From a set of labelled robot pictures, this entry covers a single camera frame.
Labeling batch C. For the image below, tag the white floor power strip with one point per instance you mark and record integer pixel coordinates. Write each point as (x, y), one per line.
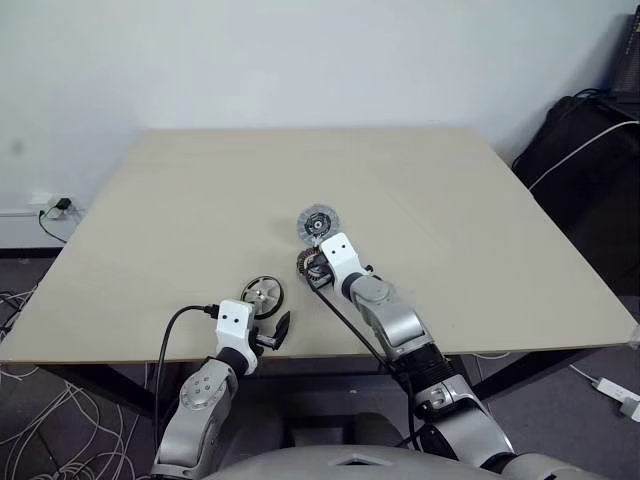
(612, 389)

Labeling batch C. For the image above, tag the black fabric bag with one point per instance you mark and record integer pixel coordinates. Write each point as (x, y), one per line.
(575, 200)

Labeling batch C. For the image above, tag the silver round motor lid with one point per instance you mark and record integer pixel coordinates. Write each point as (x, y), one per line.
(318, 225)

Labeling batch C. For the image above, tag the black spoked rotor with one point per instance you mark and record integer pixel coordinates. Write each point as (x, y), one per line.
(262, 295)

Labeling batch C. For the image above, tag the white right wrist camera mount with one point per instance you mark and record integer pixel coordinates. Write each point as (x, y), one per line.
(342, 255)

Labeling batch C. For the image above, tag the grey robot torso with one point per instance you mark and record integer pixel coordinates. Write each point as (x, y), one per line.
(350, 465)

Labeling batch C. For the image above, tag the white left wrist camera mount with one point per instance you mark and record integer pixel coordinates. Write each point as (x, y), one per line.
(232, 320)

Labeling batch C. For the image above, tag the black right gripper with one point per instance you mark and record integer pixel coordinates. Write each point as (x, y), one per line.
(321, 281)

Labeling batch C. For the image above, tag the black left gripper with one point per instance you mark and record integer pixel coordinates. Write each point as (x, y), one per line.
(263, 341)

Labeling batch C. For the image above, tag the black rack device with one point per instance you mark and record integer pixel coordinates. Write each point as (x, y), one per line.
(627, 60)

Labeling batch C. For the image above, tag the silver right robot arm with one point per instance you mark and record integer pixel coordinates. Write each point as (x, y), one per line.
(395, 320)

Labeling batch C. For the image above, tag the white wall power strip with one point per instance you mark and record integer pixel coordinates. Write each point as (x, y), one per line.
(47, 201)

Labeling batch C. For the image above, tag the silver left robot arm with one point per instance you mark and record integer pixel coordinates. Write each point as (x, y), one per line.
(200, 395)

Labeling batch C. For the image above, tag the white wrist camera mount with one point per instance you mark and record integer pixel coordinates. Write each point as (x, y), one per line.
(232, 320)
(342, 255)

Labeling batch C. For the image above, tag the black power adapter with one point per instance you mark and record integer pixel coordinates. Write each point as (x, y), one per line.
(63, 204)

